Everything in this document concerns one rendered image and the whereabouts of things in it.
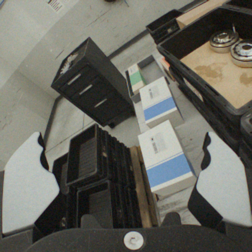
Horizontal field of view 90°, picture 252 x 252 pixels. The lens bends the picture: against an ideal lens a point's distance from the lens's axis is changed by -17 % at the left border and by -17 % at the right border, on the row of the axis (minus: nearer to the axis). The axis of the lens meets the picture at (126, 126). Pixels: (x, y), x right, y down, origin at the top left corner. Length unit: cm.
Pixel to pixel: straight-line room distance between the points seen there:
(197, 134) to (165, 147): 14
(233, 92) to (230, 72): 8
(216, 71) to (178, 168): 32
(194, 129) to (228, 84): 19
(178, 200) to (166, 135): 20
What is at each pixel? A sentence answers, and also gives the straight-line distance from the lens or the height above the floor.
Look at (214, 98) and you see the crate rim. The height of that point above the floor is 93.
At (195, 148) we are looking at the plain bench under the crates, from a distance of 53.
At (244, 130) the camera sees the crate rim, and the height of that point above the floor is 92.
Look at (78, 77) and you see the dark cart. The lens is 142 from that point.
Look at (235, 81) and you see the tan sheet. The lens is 49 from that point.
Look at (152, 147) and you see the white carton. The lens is 48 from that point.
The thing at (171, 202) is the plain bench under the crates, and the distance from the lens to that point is 51.
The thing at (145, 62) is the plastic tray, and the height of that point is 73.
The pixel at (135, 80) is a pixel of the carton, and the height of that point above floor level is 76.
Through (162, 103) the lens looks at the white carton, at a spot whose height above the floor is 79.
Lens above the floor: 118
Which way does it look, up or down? 41 degrees down
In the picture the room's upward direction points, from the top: 48 degrees counter-clockwise
